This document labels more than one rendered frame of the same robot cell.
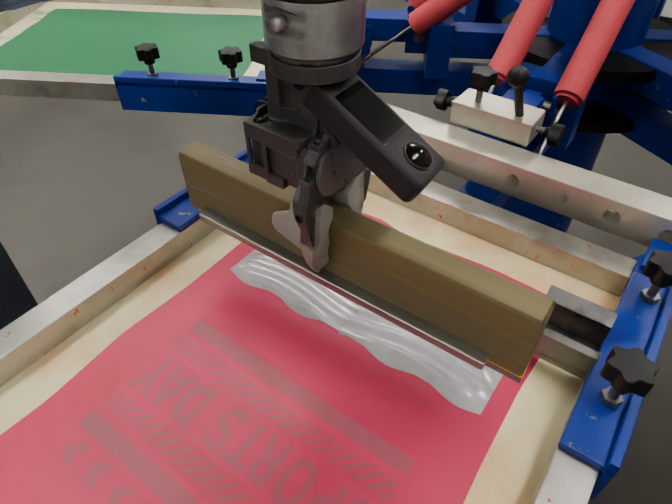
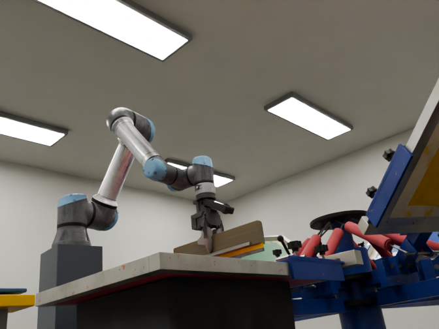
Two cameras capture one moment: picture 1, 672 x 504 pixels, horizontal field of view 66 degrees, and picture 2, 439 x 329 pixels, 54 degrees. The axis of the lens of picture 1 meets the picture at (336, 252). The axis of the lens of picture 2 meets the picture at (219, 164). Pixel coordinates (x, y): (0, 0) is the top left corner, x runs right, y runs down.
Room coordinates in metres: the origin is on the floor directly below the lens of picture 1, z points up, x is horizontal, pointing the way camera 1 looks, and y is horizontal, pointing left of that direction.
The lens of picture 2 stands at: (-1.10, -0.19, 0.79)
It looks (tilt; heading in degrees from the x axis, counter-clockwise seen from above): 22 degrees up; 5
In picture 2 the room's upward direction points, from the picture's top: 7 degrees counter-clockwise
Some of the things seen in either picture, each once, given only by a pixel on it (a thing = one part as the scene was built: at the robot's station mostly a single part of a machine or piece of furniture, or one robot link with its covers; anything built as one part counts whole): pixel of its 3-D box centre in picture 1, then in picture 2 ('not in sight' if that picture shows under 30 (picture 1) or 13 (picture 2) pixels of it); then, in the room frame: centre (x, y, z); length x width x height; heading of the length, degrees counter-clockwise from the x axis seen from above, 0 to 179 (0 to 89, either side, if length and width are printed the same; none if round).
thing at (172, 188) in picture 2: not in sight; (179, 178); (0.42, 0.11, 1.39); 0.11 x 0.11 x 0.08; 63
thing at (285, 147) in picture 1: (309, 117); (206, 213); (0.39, 0.02, 1.23); 0.09 x 0.08 x 0.12; 54
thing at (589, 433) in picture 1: (621, 359); (313, 270); (0.33, -0.31, 0.98); 0.30 x 0.05 x 0.07; 144
